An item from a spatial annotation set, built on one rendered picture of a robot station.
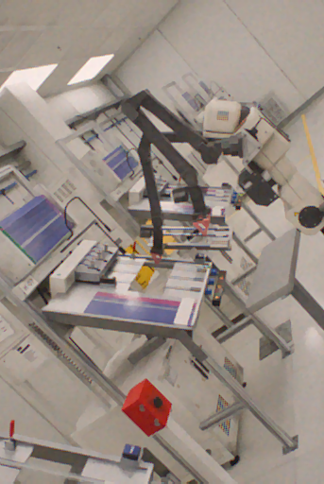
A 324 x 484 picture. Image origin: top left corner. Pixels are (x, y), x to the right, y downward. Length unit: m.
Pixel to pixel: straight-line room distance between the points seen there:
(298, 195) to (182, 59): 8.01
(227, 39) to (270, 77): 1.06
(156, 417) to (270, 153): 1.19
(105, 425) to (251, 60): 8.19
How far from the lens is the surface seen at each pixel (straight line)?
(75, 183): 3.73
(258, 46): 9.96
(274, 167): 2.28
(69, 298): 2.52
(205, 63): 10.05
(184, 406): 2.51
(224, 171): 7.13
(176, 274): 2.72
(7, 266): 2.52
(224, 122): 2.21
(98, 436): 2.78
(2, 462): 1.72
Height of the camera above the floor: 1.42
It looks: 9 degrees down
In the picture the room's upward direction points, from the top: 43 degrees counter-clockwise
